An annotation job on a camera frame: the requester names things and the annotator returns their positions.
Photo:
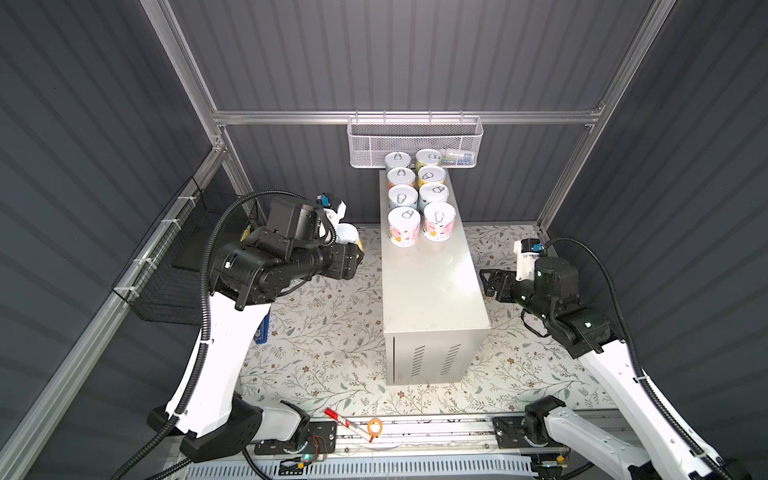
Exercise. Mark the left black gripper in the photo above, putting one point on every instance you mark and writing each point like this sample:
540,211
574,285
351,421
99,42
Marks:
344,258

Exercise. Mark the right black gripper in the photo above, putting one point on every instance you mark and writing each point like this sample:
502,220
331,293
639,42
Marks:
505,276

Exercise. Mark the pink label can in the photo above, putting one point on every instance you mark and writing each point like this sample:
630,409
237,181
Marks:
404,226

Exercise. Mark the orange label can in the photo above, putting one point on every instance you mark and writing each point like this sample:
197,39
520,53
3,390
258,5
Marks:
399,176

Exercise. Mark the teal label can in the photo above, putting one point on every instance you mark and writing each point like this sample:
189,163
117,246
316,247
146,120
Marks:
397,159

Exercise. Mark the dark red label can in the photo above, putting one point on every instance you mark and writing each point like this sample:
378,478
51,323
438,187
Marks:
439,220

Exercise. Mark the yellow label can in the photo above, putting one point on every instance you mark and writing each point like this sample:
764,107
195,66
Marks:
430,174

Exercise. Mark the green label can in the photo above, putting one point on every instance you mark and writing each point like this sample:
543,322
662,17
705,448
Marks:
428,157

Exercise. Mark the silver top can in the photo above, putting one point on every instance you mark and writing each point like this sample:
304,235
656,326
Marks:
432,192

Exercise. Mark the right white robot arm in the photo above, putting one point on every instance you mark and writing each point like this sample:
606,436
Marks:
670,448

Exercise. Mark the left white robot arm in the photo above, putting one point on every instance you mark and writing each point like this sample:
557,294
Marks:
239,282

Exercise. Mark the beige metal cabinet counter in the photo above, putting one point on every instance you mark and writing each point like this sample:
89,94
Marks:
434,317

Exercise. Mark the blue stapler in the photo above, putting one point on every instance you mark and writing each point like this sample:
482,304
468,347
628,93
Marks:
262,333

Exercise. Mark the floral table mat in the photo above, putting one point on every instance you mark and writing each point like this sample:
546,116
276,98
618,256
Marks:
326,349

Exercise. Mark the tube in white basket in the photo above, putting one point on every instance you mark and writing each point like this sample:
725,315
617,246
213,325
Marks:
458,158

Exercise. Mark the red white marker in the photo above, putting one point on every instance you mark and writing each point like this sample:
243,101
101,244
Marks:
357,429

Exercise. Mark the white wire mesh basket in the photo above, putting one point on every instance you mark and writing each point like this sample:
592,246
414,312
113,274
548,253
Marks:
371,137

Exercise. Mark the black wire wall basket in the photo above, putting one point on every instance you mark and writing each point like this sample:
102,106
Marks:
163,283

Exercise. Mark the orange ring tool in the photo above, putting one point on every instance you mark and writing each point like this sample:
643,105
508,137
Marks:
374,428

